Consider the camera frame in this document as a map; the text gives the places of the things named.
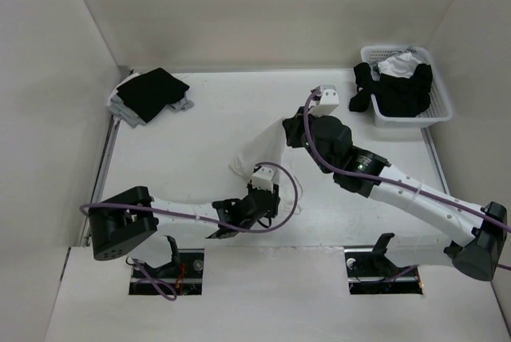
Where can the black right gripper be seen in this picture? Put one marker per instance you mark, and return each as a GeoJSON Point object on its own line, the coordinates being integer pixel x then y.
{"type": "Point", "coordinates": [294, 128]}

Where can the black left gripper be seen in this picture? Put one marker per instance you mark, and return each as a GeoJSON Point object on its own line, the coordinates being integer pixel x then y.
{"type": "Point", "coordinates": [271, 212]}

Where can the white tank top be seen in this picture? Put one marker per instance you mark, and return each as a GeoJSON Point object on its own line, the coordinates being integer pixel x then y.
{"type": "Point", "coordinates": [266, 149]}

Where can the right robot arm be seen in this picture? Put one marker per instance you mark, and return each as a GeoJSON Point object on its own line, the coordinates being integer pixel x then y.
{"type": "Point", "coordinates": [470, 237]}

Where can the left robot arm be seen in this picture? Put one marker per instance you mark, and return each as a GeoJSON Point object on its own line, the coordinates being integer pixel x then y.
{"type": "Point", "coordinates": [135, 224]}

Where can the black tank top hanging out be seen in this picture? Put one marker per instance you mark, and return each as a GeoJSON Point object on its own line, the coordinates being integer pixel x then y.
{"type": "Point", "coordinates": [365, 88]}

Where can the folded black tank top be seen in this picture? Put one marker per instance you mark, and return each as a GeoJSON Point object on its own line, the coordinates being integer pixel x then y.
{"type": "Point", "coordinates": [151, 92]}

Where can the folded grey tank tops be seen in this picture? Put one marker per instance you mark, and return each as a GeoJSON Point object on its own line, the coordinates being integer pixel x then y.
{"type": "Point", "coordinates": [127, 112]}

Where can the black garments in basket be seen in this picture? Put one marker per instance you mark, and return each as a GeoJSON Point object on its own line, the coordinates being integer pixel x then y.
{"type": "Point", "coordinates": [405, 97]}

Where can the white garment in basket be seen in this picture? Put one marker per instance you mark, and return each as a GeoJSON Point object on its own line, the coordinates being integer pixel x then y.
{"type": "Point", "coordinates": [400, 65]}

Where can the white plastic laundry basket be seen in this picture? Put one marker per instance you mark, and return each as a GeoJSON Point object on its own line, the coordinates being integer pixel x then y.
{"type": "Point", "coordinates": [440, 108]}

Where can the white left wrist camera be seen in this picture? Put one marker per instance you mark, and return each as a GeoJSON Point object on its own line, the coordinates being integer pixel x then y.
{"type": "Point", "coordinates": [262, 178]}

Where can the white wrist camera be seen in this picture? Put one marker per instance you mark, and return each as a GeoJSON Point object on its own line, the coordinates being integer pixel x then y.
{"type": "Point", "coordinates": [262, 178]}
{"type": "Point", "coordinates": [325, 100]}

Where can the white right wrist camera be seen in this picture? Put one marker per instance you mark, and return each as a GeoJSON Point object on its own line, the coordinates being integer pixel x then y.
{"type": "Point", "coordinates": [325, 100]}

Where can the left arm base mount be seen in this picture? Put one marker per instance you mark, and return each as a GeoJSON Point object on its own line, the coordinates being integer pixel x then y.
{"type": "Point", "coordinates": [181, 276]}

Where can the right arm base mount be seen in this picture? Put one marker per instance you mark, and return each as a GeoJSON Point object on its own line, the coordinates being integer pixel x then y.
{"type": "Point", "coordinates": [369, 272]}

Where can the right metal table rail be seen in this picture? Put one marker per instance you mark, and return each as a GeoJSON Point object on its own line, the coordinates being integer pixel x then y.
{"type": "Point", "coordinates": [435, 160]}

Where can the metal table rail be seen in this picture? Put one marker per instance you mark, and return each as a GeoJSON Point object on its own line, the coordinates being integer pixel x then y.
{"type": "Point", "coordinates": [435, 160]}
{"type": "Point", "coordinates": [100, 176]}

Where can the left metal table rail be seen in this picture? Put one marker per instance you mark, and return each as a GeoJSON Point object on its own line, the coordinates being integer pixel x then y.
{"type": "Point", "coordinates": [100, 176]}

